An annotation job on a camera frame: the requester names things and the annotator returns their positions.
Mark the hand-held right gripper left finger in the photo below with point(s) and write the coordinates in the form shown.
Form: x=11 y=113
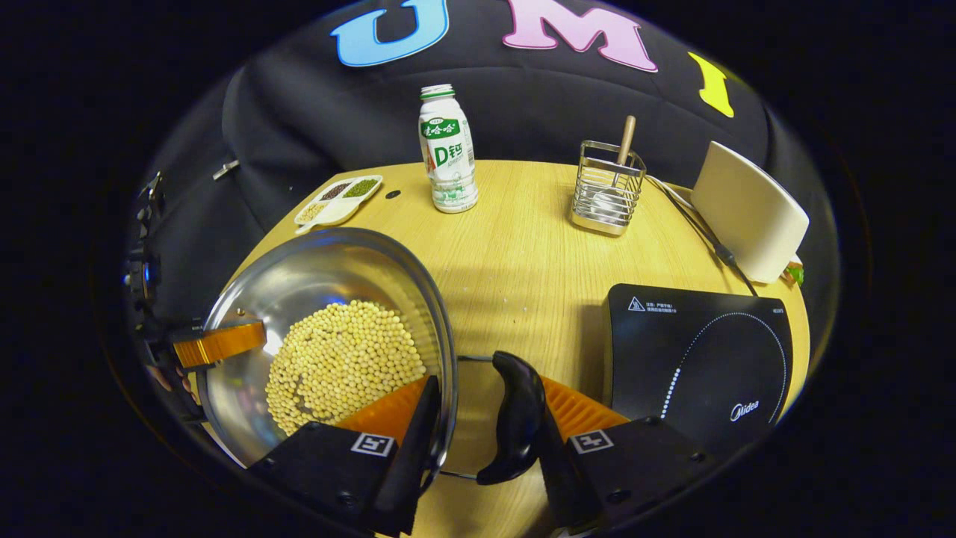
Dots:
x=411 y=463

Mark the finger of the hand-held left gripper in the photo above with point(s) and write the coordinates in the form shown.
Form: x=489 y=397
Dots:
x=216 y=344

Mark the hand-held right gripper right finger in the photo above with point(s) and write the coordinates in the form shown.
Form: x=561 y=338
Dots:
x=567 y=486

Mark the black induction cooktop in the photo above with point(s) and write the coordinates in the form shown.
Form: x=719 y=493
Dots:
x=687 y=351

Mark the heap of soybeans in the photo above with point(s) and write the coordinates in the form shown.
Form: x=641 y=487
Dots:
x=336 y=359

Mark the silver cloth clip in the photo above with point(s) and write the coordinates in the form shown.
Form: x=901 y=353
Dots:
x=226 y=169

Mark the white divided bean dish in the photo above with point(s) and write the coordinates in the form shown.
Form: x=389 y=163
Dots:
x=340 y=202

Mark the white drink bottle green label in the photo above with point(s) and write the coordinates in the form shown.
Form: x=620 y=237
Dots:
x=448 y=164

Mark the lettuce sandwich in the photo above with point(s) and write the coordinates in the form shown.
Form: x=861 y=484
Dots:
x=796 y=275

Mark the white toaster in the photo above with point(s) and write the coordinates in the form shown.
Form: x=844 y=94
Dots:
x=747 y=209

